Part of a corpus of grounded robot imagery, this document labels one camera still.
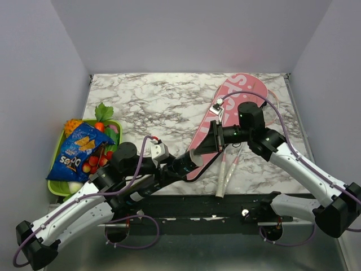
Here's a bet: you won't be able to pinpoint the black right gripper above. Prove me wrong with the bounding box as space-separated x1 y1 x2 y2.
193 120 251 155

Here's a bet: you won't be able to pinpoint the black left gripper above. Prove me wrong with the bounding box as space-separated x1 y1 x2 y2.
123 154 184 188

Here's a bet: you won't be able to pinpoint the black shuttlecock tube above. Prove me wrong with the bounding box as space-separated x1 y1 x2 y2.
120 149 204 205

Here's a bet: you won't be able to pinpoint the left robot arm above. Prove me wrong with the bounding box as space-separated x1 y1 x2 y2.
16 141 188 270

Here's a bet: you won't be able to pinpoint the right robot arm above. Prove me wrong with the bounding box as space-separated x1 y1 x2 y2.
195 102 360 238

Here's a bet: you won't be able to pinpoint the pink badminton racket right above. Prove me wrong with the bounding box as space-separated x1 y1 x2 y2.
223 143 244 193

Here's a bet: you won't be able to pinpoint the pink badminton racket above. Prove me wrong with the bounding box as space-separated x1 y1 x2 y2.
223 143 244 193
215 152 226 198

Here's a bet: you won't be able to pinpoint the pink badminton racket left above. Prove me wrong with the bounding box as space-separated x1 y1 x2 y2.
215 152 226 198

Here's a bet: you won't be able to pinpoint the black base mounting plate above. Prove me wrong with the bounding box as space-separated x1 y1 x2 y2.
113 193 293 240

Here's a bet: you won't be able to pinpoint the pink racket bag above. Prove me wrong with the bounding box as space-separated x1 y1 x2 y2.
182 73 268 182

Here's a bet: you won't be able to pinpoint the pink toy fruit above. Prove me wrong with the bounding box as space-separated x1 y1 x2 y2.
108 125 119 133

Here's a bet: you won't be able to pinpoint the red toy cherries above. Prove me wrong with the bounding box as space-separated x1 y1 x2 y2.
82 151 113 174

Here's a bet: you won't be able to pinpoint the orange toy carrot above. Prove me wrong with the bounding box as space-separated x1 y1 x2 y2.
94 122 105 133

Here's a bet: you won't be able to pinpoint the blue Doritos chip bag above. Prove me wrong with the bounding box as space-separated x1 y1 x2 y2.
47 123 116 183

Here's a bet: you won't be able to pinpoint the white toy onion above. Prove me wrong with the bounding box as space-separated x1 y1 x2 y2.
68 182 83 194

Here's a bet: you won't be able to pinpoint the orange toy pineapple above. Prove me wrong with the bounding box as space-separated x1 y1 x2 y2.
64 119 83 138

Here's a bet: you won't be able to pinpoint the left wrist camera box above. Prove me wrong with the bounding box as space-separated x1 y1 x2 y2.
150 143 169 164

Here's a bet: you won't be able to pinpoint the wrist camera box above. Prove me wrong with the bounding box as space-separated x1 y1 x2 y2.
209 103 223 116
150 143 169 164

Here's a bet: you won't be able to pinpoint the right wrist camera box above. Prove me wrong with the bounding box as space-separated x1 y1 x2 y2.
209 103 223 116

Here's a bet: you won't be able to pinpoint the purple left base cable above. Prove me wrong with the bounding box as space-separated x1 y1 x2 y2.
105 213 160 250

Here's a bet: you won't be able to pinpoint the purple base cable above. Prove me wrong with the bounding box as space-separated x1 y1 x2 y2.
259 222 316 247
105 213 160 250

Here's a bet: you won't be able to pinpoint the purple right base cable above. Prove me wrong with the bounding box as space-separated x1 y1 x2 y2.
259 222 316 247

